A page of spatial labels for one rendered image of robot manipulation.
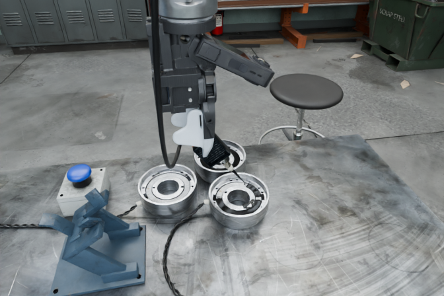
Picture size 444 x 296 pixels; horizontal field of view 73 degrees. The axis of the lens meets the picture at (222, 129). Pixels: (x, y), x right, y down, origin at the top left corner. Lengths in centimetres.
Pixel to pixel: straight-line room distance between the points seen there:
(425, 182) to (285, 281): 170
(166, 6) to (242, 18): 402
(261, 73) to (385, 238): 35
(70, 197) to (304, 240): 40
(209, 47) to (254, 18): 403
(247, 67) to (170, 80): 10
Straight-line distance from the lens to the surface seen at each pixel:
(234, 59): 40
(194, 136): 44
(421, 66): 373
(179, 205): 53
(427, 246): 61
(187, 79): 39
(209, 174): 58
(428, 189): 207
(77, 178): 57
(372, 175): 70
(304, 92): 138
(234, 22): 436
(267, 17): 447
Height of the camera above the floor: 123
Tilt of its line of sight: 34 degrees down
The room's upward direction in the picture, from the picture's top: straight up
